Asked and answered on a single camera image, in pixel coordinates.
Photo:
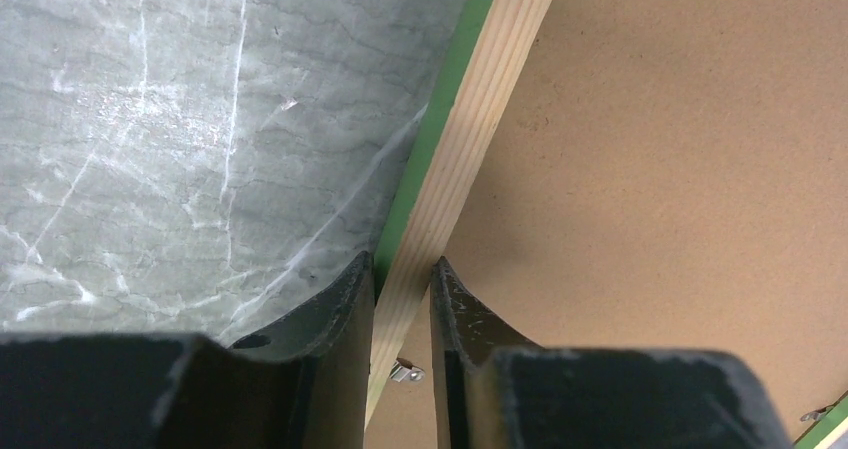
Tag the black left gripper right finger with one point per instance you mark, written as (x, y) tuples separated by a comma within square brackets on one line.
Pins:
[(495, 388)]

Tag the wooden picture frame green inlay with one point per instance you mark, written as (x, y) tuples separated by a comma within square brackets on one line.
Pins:
[(485, 58)]

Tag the brown mdf backing board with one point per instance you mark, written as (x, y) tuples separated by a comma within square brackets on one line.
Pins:
[(667, 173)]

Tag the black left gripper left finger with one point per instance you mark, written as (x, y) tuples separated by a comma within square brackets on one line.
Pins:
[(299, 382)]

